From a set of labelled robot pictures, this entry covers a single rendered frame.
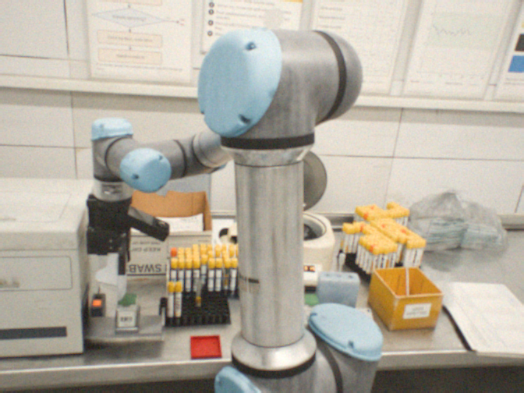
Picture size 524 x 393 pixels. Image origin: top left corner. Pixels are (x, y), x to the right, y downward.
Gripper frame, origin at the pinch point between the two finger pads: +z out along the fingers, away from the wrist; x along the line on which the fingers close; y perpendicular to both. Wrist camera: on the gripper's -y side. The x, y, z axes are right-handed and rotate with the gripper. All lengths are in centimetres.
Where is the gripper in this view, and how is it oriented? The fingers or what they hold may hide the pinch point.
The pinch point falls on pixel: (125, 281)
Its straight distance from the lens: 115.3
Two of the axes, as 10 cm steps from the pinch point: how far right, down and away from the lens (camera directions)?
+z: -0.9, 9.2, 3.8
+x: 1.6, 3.9, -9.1
